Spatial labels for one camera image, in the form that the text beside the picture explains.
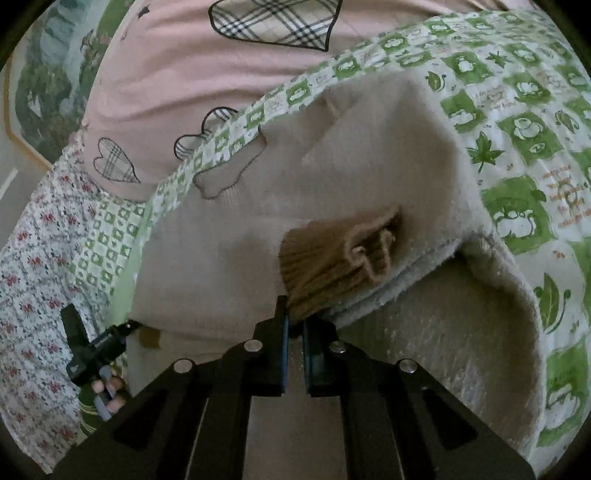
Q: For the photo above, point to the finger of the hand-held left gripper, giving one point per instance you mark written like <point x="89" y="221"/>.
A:
<point x="123" y="330"/>

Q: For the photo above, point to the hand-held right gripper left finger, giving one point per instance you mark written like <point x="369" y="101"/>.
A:
<point x="285" y="356"/>

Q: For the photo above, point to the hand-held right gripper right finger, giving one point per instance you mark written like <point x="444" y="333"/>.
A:
<point x="307" y="356"/>

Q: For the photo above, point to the beige sweater with brown cuffs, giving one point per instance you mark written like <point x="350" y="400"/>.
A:
<point x="323" y="184"/>

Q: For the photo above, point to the person's left hand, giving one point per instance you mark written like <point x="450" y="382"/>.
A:
<point x="113" y="396"/>

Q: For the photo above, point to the floral printed bed sheet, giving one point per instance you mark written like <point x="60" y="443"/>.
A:
<point x="41" y="258"/>

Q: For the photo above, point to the pink pillow with plaid hearts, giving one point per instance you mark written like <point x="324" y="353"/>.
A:
<point x="194" y="78"/>

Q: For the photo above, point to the green checked printed blanket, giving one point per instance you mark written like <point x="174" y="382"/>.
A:
<point x="521" y="138"/>

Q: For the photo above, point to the landscape wall picture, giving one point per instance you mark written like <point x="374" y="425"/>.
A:
<point x="51" y="69"/>

